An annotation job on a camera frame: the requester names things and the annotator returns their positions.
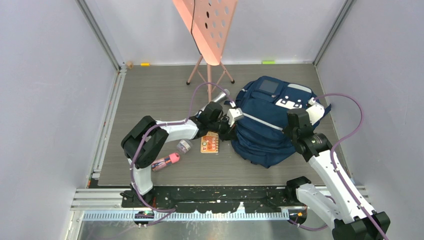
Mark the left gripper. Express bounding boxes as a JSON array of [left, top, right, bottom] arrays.
[[208, 114, 238, 143]]

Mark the navy blue student backpack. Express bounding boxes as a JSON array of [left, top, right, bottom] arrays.
[[231, 75, 317, 168]]

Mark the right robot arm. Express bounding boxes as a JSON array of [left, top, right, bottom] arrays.
[[283, 108, 391, 240]]

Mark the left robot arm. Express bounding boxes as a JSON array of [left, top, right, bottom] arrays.
[[120, 102, 243, 207]]

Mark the silver microphone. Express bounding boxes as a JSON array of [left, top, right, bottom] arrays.
[[211, 89, 230, 104]]

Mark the small purple glitter jar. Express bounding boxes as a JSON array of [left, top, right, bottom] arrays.
[[176, 139, 193, 154]]

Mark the green tape piece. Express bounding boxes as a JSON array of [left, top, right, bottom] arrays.
[[261, 60, 276, 65]]

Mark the pink music stand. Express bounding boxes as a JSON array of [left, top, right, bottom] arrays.
[[172, 0, 238, 85]]

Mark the small wooden block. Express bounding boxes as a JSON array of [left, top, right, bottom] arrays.
[[125, 61, 134, 69]]

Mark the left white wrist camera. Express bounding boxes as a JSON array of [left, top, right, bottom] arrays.
[[227, 108, 244, 127]]

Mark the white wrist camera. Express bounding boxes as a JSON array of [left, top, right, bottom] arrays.
[[306, 97, 326, 126], [227, 108, 244, 127]]

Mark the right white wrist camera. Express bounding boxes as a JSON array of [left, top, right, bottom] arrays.
[[306, 97, 326, 126]]

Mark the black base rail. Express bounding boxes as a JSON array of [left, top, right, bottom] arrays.
[[120, 185, 308, 217]]

